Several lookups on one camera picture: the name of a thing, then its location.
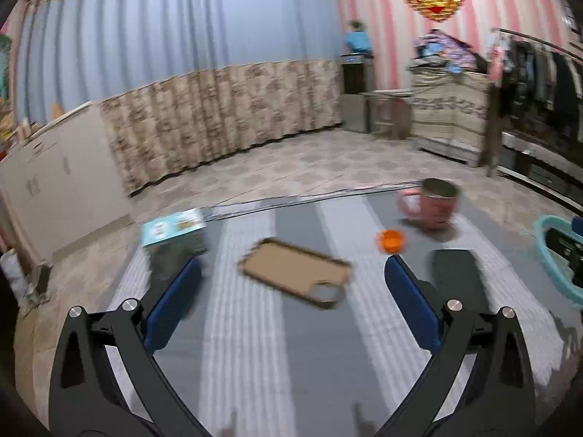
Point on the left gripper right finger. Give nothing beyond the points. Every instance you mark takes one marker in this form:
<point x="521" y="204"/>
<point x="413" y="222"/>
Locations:
<point x="478" y="380"/>

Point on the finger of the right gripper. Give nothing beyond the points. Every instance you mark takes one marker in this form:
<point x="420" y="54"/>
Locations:
<point x="577" y="225"/>

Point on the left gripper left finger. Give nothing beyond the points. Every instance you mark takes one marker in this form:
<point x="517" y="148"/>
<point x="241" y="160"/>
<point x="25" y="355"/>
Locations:
<point x="85" y="396"/>

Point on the orange peel piece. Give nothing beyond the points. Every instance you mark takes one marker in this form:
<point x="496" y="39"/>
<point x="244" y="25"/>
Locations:
<point x="391" y="241"/>

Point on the turquoise plastic basket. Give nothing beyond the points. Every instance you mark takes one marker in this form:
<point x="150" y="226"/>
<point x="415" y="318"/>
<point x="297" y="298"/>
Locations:
<point x="556" y="267"/>

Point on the low lace covered shelf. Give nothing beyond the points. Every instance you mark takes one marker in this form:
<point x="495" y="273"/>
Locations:
<point x="542" y="168"/>

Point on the dark green cylinder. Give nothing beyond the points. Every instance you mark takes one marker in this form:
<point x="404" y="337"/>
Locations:
<point x="169" y="257"/>

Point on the pink mug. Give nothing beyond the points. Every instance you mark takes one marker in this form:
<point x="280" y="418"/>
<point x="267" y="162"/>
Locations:
<point x="431" y="204"/>

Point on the clothes rack with garments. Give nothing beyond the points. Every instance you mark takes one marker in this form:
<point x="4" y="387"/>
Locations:
<point x="537" y="104"/>

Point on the teal tissue box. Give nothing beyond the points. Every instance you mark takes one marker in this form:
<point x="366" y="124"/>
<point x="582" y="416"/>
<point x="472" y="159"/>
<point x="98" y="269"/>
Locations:
<point x="173" y="227"/>

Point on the cloth covered cabinet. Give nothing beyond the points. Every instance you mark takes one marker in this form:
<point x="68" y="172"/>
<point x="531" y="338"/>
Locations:
<point x="449" y="112"/>

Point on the grey striped tablecloth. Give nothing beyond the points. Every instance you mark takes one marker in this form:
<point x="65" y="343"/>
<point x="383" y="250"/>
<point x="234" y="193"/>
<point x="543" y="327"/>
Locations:
<point x="249" y="360"/>

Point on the white cabinet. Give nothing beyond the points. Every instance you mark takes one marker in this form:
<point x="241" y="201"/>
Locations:
<point x="62" y="186"/>

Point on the small metal side table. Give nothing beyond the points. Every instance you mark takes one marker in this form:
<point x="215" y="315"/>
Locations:
<point x="390" y="113"/>

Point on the pile of clothes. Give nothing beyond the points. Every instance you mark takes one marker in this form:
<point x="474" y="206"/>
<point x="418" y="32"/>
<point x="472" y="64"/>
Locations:
<point x="440" y="49"/>

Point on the grey water dispenser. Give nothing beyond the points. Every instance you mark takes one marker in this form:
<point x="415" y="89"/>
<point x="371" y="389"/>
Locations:
<point x="359" y="78"/>

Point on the blue covered water bottle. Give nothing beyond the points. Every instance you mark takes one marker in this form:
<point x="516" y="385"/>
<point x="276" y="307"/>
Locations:
<point x="358" y="42"/>

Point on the small potted plant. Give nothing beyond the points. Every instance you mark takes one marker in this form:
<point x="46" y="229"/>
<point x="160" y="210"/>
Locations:
<point x="357" y="26"/>

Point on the blue floral curtain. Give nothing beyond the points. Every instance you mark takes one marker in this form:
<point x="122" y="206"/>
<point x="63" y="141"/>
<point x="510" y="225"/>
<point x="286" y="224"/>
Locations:
<point x="182" y="82"/>

